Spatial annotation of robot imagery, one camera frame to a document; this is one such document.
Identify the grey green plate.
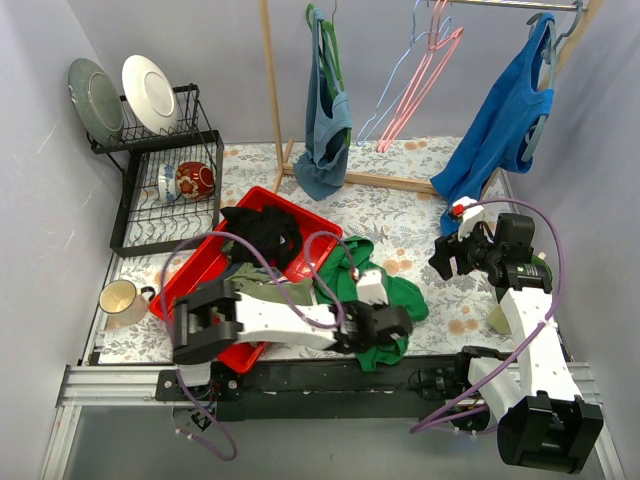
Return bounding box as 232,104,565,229
68,58,124,146

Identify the blue white ceramic cup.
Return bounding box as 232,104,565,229
157,163,179,204

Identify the pink wire hanger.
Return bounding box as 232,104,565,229
375,0,465,154
375,0,461,154

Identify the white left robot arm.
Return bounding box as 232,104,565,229
172,280,413,400

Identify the red floral bowl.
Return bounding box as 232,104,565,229
175,161,215,201

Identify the cream mug left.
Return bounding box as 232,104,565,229
98,279,156,329

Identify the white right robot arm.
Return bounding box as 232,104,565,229
429,204,604,474

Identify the black wire dish rack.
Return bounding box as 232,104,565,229
87,84,224,258

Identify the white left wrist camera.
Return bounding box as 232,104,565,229
356,269,389,305

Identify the red plastic bin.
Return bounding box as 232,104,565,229
150,186,343,374

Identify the white plate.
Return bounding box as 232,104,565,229
121,55,179,135

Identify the wooden clothes rack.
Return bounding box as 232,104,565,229
258,1,604,195

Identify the light blue wire hanger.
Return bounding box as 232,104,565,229
356,1,464,153

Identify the green enamel mug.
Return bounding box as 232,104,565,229
531,252,552,276

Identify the green plastic hanger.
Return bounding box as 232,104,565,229
305,3,354,147

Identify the bright blue tank top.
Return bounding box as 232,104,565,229
431,13,556,205

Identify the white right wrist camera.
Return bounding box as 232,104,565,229
447,196,484,241

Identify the green tank top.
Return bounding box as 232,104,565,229
317,235,430,374

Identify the grey blue tank top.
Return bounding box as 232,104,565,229
294,4,352,201

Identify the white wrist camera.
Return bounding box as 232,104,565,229
356,269,389,305
447,196,484,241

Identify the black garment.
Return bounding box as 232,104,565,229
221,206,303,271

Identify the olive green garment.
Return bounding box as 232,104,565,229
219,262,316,306

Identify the pale green mug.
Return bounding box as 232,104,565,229
487,305,511,335

